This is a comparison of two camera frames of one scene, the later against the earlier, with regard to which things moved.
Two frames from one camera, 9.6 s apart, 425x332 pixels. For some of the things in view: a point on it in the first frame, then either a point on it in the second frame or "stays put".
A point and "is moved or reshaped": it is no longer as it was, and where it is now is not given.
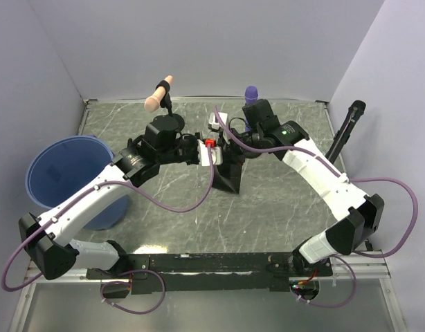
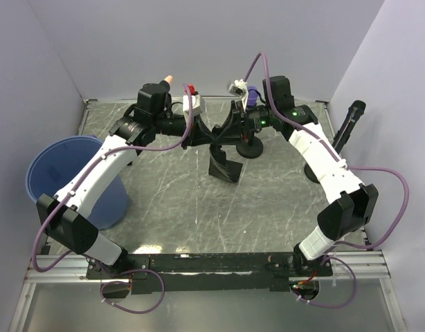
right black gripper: (231, 152) → (236, 124)
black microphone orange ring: (356, 110) stays put
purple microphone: (251, 95) stays put
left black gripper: (194, 139) → (199, 134)
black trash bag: (227, 175) is moved or reshaped
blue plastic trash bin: (59, 169) stays put
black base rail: (212, 272) stays put
